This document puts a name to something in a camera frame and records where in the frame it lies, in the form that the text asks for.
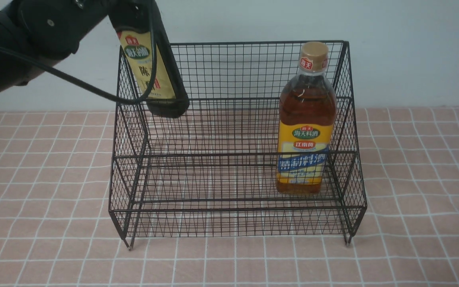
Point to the black wire mesh shelf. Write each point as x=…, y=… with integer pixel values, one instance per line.
x=211, y=172

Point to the amber cooking wine bottle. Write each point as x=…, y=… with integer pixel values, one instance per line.
x=307, y=112

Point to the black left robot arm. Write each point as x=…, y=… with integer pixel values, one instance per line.
x=47, y=31

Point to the pink checkered tablecloth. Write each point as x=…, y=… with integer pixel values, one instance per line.
x=55, y=230

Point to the dark vinegar bottle gold cap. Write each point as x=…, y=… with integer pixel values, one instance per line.
x=144, y=41

